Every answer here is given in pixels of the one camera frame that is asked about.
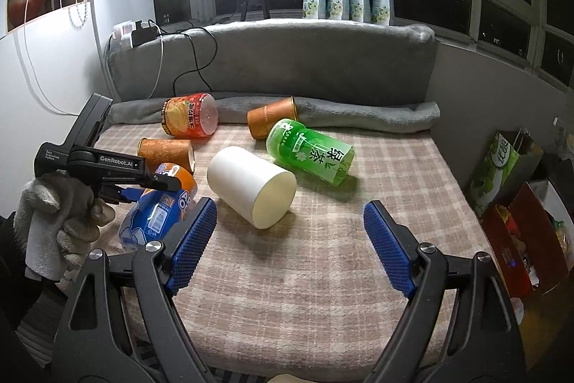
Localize white charger cable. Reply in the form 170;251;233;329
147;35;165;99

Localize black charger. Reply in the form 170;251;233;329
130;20;159;47

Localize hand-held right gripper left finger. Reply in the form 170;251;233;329
56;197;220;383

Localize black cable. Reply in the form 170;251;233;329
151;21;217;99

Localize red cardboard box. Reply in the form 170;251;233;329
481;180;574;299

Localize plaid blanket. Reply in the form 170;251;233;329
92;122;526;371

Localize green paper bag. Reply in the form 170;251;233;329
468;129;546;219

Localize blue and orange cup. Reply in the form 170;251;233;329
117;162;199;252

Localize grey sofa cushion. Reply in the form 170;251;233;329
103;20;439;106

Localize white cup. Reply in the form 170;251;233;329
207;145;297;230

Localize person's left hand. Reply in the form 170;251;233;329
13;175;116;277

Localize white power strip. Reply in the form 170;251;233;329
112;22;141;50

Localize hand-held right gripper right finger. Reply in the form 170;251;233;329
363;200;528;383

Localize white wall cable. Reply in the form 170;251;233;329
24;0;80;117

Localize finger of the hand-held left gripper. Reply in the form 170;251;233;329
109;184;147;205
142;172;181;192

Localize grey rolled blanket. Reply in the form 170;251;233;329
108;96;443;138

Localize red orange chips canister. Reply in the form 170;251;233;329
160;93;220;140

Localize brown paper cup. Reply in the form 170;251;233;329
137;136;197;176
246;96;299;140

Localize person's left forearm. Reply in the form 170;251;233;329
0;210;88;350

